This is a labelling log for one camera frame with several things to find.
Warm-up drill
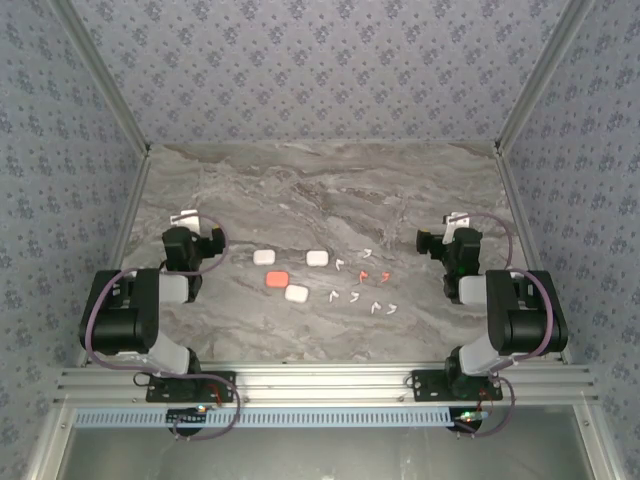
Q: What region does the black board green light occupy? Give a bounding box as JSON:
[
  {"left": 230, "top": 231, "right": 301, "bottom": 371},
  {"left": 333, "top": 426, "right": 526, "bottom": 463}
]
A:
[
  {"left": 167, "top": 405, "right": 211, "bottom": 427},
  {"left": 452, "top": 409, "right": 489, "bottom": 434}
]

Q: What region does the grey metal panel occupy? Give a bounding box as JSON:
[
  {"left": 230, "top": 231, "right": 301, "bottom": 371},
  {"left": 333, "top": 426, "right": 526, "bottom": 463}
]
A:
[{"left": 54, "top": 427, "right": 601, "bottom": 480}]

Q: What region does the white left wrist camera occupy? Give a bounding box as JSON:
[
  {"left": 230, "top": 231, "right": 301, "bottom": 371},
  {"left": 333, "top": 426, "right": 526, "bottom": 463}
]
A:
[{"left": 169, "top": 209, "right": 202, "bottom": 234}]

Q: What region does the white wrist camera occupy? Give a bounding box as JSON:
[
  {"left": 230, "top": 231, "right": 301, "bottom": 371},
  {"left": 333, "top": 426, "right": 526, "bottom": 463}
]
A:
[
  {"left": 169, "top": 209, "right": 202, "bottom": 234},
  {"left": 443, "top": 212, "right": 472, "bottom": 246}
]

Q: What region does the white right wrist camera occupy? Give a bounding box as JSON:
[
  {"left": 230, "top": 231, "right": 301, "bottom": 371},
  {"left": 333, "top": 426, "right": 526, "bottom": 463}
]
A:
[{"left": 443, "top": 212, "right": 472, "bottom": 246}]

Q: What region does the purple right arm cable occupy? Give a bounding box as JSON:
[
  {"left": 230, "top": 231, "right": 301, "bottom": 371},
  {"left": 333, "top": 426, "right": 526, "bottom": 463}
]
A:
[{"left": 462, "top": 212, "right": 557, "bottom": 439}]

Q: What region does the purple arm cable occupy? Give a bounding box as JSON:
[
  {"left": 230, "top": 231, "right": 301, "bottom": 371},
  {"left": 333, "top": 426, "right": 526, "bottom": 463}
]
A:
[
  {"left": 83, "top": 213, "right": 242, "bottom": 442},
  {"left": 462, "top": 212, "right": 557, "bottom": 439}
]

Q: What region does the aluminium table edge rail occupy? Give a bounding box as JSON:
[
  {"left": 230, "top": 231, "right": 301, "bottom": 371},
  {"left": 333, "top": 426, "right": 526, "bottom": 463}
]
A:
[
  {"left": 74, "top": 147, "right": 152, "bottom": 369},
  {"left": 493, "top": 144, "right": 574, "bottom": 364}
]

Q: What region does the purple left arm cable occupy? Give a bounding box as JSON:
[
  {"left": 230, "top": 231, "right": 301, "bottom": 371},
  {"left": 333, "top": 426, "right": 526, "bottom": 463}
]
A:
[{"left": 83, "top": 213, "right": 242, "bottom": 442}]

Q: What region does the aluminium mounting rail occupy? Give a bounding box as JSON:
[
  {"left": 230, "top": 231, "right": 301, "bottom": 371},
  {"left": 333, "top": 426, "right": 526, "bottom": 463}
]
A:
[{"left": 52, "top": 363, "right": 599, "bottom": 405}]

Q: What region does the aluminium frame post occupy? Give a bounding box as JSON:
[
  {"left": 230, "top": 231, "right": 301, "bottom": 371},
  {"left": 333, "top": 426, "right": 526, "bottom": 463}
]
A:
[
  {"left": 47, "top": 0, "right": 152, "bottom": 157},
  {"left": 493, "top": 0, "right": 597, "bottom": 157}
]

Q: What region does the light blue slotted cable duct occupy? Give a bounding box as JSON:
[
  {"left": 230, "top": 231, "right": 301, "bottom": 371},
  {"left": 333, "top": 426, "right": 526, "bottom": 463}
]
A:
[{"left": 72, "top": 407, "right": 459, "bottom": 430}]

